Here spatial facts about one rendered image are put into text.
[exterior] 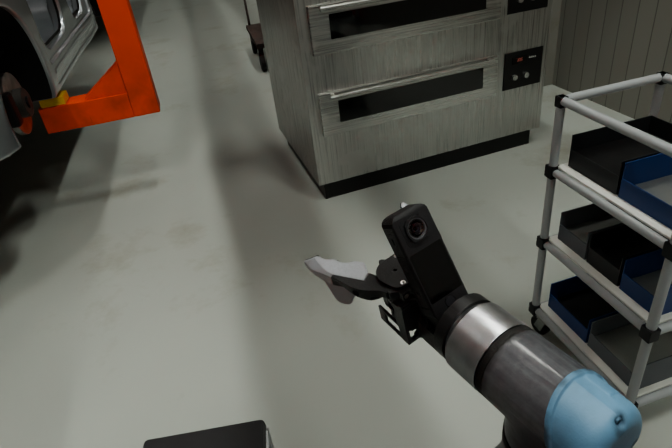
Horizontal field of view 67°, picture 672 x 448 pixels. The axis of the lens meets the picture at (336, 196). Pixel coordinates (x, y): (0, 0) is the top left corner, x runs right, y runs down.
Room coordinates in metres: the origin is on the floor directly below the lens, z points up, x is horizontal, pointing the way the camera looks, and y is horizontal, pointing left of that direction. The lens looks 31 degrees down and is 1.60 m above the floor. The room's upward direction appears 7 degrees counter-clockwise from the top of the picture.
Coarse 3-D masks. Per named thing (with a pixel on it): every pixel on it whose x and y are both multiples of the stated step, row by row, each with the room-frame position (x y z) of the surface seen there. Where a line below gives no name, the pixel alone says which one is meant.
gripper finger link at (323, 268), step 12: (312, 264) 0.47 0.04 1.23; (324, 264) 0.46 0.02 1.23; (336, 264) 0.46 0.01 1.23; (348, 264) 0.45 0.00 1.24; (360, 264) 0.45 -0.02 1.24; (324, 276) 0.45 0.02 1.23; (348, 276) 0.43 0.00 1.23; (360, 276) 0.43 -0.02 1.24; (336, 288) 0.45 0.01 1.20; (348, 300) 0.45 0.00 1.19
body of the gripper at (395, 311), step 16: (384, 272) 0.42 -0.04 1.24; (400, 272) 0.42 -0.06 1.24; (400, 288) 0.40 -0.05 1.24; (400, 304) 0.39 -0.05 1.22; (416, 304) 0.40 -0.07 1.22; (464, 304) 0.35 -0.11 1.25; (384, 320) 0.43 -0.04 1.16; (400, 320) 0.40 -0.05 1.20; (416, 320) 0.40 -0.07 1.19; (432, 320) 0.37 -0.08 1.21; (448, 320) 0.34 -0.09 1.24; (400, 336) 0.41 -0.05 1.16; (416, 336) 0.40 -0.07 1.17; (432, 336) 0.38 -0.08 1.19
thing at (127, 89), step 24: (96, 0) 3.11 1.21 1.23; (120, 0) 3.14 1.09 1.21; (120, 24) 3.13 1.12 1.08; (120, 48) 3.12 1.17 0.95; (120, 72) 3.11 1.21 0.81; (144, 72) 3.14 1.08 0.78; (96, 96) 3.08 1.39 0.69; (120, 96) 3.10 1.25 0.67; (144, 96) 3.13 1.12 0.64; (48, 120) 3.00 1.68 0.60; (72, 120) 3.03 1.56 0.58; (96, 120) 3.06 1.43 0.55
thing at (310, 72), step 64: (256, 0) 3.57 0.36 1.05; (320, 0) 2.66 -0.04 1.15; (384, 0) 2.72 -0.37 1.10; (448, 0) 2.82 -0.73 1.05; (512, 0) 2.96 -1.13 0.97; (320, 64) 2.65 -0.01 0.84; (384, 64) 2.75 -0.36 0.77; (448, 64) 2.86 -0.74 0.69; (512, 64) 2.97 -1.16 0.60; (320, 128) 2.64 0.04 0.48; (384, 128) 2.74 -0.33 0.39; (448, 128) 2.86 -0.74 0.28; (512, 128) 2.99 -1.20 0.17
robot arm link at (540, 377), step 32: (512, 352) 0.29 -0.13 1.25; (544, 352) 0.28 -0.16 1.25; (480, 384) 0.29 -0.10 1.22; (512, 384) 0.27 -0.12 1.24; (544, 384) 0.26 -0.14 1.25; (576, 384) 0.25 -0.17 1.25; (608, 384) 0.25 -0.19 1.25; (512, 416) 0.26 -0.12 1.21; (544, 416) 0.24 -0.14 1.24; (576, 416) 0.23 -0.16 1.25; (608, 416) 0.22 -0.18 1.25; (640, 416) 0.23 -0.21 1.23
